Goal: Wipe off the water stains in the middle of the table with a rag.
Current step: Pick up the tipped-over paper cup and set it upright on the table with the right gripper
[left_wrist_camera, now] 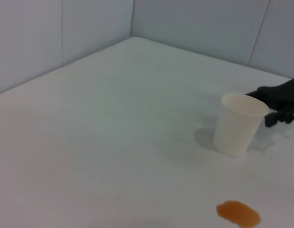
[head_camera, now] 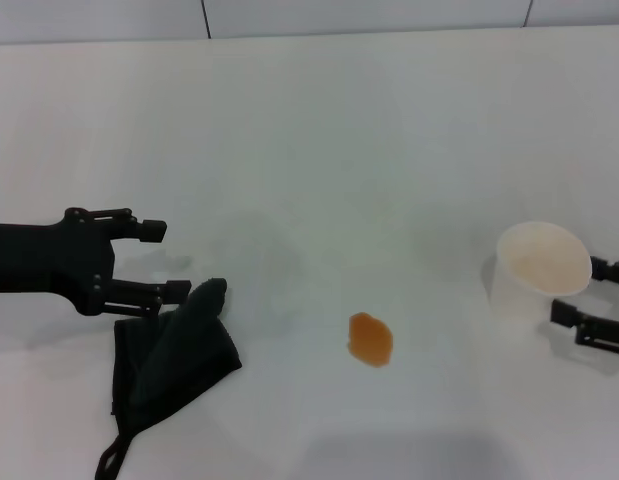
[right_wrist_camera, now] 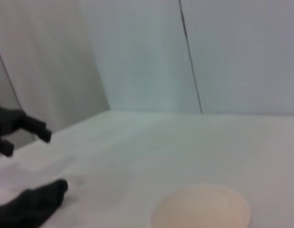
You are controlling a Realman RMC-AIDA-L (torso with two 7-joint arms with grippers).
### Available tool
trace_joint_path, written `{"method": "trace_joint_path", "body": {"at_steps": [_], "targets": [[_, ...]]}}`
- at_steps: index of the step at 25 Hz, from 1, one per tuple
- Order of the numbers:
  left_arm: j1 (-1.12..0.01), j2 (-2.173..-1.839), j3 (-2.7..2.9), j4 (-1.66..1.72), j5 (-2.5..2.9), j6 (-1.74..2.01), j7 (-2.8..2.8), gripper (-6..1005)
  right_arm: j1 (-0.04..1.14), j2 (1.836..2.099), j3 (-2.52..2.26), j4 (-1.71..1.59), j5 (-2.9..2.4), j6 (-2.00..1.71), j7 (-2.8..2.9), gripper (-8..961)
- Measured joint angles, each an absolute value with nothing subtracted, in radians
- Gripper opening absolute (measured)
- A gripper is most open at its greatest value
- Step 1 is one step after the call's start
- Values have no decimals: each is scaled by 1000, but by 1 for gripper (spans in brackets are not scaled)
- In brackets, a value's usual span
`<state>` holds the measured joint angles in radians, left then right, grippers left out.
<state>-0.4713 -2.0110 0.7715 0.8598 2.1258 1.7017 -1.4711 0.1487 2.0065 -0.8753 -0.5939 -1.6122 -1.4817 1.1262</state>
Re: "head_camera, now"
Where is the dark rag with loop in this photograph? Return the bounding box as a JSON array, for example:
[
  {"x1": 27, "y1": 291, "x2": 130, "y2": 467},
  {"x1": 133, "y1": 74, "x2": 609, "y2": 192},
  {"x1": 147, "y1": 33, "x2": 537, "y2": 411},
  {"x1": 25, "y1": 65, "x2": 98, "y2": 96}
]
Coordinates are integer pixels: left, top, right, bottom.
[{"x1": 94, "y1": 277, "x2": 244, "y2": 480}]

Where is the white paper cup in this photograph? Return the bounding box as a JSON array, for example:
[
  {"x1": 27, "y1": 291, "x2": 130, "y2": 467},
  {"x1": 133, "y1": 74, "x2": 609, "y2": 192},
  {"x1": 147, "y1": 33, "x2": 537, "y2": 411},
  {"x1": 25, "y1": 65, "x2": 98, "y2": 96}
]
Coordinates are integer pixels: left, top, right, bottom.
[{"x1": 490, "y1": 220, "x2": 593, "y2": 334}]

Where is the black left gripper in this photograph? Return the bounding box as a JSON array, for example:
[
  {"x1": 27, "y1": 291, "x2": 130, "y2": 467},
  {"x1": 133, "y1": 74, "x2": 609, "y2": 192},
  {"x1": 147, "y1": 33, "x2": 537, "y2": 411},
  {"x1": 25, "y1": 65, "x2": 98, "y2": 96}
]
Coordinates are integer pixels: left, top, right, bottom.
[{"x1": 0, "y1": 205, "x2": 193, "y2": 319}]

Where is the orange-brown liquid stain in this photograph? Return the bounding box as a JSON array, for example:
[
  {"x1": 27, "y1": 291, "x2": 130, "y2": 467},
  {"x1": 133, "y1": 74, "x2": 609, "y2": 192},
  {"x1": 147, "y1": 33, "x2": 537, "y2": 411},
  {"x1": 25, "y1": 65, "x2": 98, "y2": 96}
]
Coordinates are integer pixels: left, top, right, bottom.
[{"x1": 347, "y1": 312, "x2": 395, "y2": 370}]

